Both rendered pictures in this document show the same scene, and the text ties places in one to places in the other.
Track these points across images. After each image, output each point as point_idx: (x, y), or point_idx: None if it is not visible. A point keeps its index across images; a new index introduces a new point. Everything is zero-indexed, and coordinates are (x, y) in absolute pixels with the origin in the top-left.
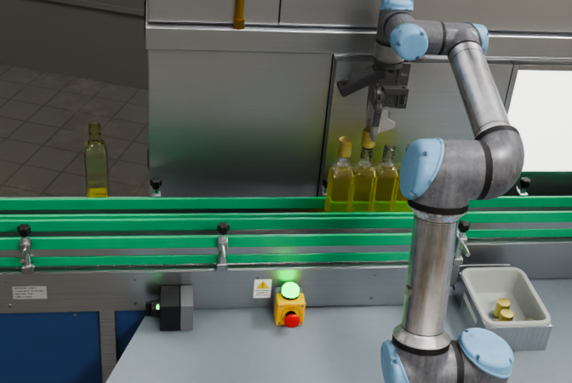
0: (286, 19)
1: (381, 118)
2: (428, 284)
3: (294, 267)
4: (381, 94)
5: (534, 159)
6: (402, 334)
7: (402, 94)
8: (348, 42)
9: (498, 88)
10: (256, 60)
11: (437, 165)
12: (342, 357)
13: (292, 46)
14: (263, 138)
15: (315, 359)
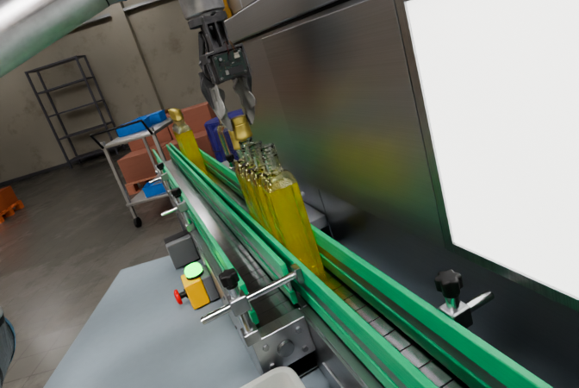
0: (242, 1)
1: (217, 98)
2: None
3: (203, 252)
4: (202, 65)
5: (526, 247)
6: None
7: (206, 62)
8: (261, 13)
9: (390, 54)
10: (249, 50)
11: None
12: (153, 353)
13: (244, 28)
14: (278, 132)
15: (149, 337)
